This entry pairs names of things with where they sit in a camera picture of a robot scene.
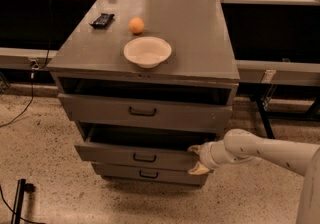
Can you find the white bowl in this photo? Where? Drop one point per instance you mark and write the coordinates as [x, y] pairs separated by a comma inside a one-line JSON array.
[[147, 52]]

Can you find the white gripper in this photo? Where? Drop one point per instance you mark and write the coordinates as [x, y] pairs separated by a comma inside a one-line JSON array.
[[204, 156]]

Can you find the dark snack bar wrapper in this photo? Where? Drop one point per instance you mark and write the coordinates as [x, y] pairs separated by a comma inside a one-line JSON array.
[[102, 21]]

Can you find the grey top drawer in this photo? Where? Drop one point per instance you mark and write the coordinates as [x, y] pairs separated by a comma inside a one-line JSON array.
[[166, 115]]

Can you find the grey drawer cabinet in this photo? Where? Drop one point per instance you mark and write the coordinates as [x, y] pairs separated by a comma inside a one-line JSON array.
[[201, 68]]

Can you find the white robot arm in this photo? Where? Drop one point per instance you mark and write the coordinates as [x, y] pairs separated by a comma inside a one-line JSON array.
[[239, 146]]

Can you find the black stand bottom left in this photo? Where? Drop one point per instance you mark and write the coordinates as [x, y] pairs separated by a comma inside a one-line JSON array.
[[22, 188]]

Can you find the orange fruit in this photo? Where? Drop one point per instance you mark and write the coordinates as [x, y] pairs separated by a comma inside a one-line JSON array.
[[136, 25]]

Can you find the grey drawer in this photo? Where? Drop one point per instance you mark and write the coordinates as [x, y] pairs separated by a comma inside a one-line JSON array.
[[148, 174], [166, 115], [141, 147]]

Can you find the grey bottom drawer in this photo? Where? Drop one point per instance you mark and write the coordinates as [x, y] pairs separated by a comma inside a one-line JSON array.
[[148, 174]]

